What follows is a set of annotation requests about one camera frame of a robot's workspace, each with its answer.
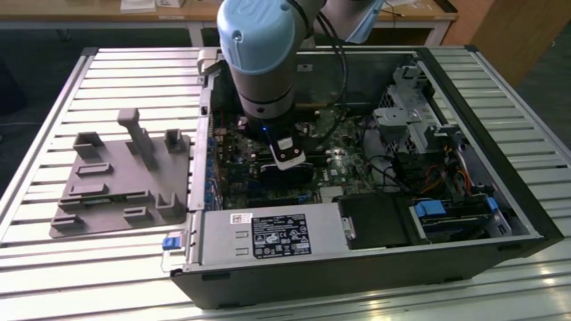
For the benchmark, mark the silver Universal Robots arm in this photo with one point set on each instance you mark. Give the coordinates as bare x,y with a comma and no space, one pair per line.
259,40

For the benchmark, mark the black RAM stick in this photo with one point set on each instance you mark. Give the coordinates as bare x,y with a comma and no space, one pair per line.
314,156

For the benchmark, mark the black graphics card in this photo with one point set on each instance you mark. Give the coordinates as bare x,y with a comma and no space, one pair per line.
294,177

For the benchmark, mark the green motherboard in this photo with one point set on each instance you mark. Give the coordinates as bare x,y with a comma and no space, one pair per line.
348,167

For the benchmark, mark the small silver heatsink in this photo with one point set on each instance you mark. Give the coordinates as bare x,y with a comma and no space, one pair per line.
332,192

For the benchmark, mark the silver drive cage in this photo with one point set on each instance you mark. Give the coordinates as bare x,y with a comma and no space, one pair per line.
402,130

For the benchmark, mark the grey parts rack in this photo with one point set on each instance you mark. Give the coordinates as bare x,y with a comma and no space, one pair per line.
111,157

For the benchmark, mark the silver power supply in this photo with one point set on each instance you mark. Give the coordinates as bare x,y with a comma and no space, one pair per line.
223,240

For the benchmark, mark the black plastic shroud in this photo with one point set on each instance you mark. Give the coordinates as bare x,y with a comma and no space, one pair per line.
375,220

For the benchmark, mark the blue case latch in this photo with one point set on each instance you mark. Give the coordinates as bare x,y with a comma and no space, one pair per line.
171,242

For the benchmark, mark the green RAM stick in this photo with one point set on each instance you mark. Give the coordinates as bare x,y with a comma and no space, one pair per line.
103,201

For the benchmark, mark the blue disk carrier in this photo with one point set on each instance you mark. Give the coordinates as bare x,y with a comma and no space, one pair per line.
430,209

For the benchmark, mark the white cardboard box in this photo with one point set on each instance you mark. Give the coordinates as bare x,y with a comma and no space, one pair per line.
137,6

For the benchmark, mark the black open PC case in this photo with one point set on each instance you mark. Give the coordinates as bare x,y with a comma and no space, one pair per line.
312,284

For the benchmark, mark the wooden desk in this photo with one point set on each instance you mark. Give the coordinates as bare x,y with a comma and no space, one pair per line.
89,16

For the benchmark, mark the blue disk bay clip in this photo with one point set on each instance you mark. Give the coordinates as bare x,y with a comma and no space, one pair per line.
491,204

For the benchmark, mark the wooden cabinet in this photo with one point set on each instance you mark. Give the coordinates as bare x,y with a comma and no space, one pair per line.
512,33

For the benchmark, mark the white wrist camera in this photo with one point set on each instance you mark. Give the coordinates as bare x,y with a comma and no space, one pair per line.
290,160

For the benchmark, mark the grey case corner bracket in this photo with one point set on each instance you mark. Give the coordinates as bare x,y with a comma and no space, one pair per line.
206,61

